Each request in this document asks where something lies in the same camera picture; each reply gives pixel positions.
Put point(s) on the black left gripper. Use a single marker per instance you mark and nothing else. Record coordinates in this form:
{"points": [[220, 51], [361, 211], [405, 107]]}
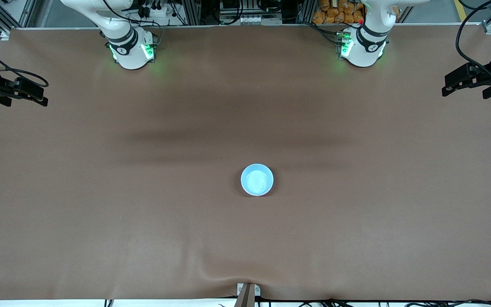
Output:
{"points": [[485, 75]]}

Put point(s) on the blue bowl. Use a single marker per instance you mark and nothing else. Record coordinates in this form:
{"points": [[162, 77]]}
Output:
{"points": [[257, 180]]}

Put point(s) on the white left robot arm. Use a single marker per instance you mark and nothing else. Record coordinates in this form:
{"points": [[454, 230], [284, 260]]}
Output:
{"points": [[367, 42]]}

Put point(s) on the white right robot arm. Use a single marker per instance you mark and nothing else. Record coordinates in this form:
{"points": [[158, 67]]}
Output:
{"points": [[128, 51]]}

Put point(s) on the orange packaged goods pile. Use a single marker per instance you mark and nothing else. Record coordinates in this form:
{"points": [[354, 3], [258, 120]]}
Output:
{"points": [[339, 10]]}

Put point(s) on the white power strip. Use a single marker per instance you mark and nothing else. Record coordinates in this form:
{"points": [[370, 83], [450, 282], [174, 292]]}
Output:
{"points": [[154, 10]]}

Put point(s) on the white terminal block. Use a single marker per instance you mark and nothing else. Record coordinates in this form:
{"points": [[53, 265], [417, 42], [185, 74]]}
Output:
{"points": [[254, 19]]}

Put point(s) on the brown table cover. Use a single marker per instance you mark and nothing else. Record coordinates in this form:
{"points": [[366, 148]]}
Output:
{"points": [[245, 238]]}

